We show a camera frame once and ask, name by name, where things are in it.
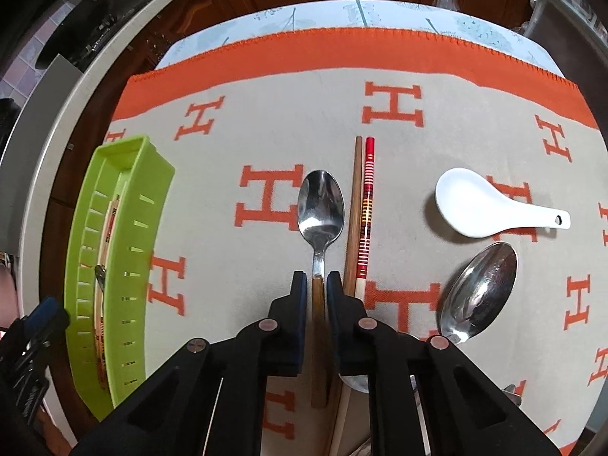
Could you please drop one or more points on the leaf print table cover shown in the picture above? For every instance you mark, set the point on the leaf print table cover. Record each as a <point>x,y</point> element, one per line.
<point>332,14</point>

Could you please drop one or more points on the green plastic utensil tray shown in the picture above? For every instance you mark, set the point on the green plastic utensil tray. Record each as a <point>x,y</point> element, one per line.
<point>142,256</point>

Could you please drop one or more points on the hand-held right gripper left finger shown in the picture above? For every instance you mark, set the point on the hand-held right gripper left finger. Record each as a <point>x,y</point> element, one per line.
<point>297,332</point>

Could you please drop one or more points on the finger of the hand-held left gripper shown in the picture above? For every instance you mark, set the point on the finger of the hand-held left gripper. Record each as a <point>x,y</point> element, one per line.
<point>45,316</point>

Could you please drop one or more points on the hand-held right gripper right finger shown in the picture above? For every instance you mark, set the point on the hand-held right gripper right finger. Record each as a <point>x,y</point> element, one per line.
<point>337,332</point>

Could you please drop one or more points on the brown wooden chopstick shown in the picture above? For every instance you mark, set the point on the brown wooden chopstick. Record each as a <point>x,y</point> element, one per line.
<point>354,199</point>

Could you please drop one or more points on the black wok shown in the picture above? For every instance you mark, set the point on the black wok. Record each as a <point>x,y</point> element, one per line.
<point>61,45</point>

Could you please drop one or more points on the white kitchen counter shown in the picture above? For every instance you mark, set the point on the white kitchen counter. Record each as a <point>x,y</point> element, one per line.
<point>121,26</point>

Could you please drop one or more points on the white ceramic spoon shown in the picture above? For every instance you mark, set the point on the white ceramic spoon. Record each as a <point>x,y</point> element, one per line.
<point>470,204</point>

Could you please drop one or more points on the orange beige printed blanket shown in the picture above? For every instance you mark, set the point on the orange beige printed blanket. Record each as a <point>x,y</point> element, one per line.
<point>285,118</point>

